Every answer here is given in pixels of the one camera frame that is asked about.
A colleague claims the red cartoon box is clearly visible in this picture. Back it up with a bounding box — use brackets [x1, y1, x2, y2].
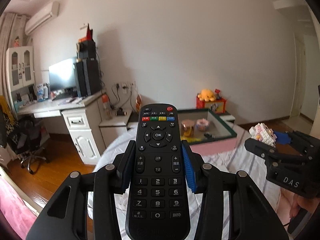
[196, 97, 227, 114]

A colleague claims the pink block donut model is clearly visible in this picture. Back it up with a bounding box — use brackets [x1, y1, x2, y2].
[196, 118, 210, 132]

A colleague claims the dark low side shelf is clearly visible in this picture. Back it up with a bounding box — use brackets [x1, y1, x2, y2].
[99, 108, 236, 148]

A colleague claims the black tv remote control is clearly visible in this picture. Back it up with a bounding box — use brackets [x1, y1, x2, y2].
[125, 103, 190, 239]

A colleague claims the pink and green storage box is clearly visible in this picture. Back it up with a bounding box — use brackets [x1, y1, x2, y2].
[178, 108, 237, 156]

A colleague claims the yellow highlighter marker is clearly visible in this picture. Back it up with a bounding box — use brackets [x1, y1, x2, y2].
[181, 136, 201, 142]

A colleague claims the person right hand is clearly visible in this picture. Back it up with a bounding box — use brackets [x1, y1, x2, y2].
[290, 194, 319, 218]

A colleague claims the white desk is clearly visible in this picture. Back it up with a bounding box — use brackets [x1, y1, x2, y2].
[17, 90, 106, 165]

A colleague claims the striped white bed sheet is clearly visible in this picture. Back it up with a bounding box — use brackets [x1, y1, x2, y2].
[87, 122, 291, 240]

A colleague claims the black computer tower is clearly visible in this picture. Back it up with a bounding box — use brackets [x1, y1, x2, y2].
[74, 59, 102, 97]

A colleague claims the pink white block figure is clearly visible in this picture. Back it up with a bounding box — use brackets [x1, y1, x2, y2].
[249, 123, 277, 147]

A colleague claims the orange cap bottle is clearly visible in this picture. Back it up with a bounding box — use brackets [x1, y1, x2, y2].
[101, 94, 112, 120]

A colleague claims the black office chair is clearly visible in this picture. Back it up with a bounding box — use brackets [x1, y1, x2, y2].
[1, 96, 49, 175]

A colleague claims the white glass door cabinet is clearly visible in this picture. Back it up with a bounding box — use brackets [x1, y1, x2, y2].
[5, 46, 35, 93]

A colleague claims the white air conditioner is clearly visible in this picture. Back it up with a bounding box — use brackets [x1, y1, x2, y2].
[25, 1, 60, 35]

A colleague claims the rose gold lidded jar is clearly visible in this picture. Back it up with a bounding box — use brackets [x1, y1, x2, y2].
[181, 119, 195, 137]

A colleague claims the black speaker box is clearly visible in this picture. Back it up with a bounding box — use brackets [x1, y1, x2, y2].
[76, 40, 97, 60]

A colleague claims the black computer monitor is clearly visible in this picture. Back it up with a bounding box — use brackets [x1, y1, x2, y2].
[49, 57, 77, 97]

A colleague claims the black hair claw clip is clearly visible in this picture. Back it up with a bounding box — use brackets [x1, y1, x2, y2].
[204, 132, 215, 139]

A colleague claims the yellow octopus plush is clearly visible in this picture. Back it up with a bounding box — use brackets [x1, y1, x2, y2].
[197, 89, 216, 102]

